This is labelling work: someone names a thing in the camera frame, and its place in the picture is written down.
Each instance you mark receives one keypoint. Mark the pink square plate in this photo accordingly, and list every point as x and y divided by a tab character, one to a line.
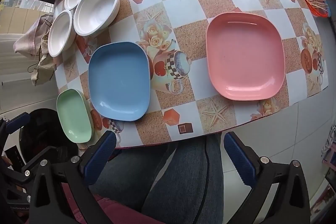
244	58

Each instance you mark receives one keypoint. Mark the green square plate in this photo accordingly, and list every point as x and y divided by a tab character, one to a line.
73	116

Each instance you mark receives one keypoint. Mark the printed checkered tablecloth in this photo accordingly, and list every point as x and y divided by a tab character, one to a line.
183	3

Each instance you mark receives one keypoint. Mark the person's legs in jeans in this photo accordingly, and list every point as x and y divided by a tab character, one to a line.
162	174

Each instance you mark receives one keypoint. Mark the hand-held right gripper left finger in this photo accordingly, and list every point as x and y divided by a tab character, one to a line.
101	158

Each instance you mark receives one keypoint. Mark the beige burlap cloth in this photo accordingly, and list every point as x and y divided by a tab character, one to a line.
43	69

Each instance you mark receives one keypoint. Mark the maroon garment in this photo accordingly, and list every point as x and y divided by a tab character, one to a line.
113	211

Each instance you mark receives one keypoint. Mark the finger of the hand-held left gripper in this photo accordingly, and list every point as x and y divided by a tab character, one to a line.
34	159
17	122

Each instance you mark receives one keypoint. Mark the pink plastic stool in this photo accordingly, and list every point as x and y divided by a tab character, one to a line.
330	158

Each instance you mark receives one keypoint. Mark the pink satin cloth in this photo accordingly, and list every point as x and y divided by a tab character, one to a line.
29	39

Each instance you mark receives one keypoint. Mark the large white paper bowl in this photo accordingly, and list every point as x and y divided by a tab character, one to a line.
95	8

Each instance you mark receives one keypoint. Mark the blue square plate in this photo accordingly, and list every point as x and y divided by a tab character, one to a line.
118	82

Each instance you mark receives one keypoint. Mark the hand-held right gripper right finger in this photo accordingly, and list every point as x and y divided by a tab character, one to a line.
239	158

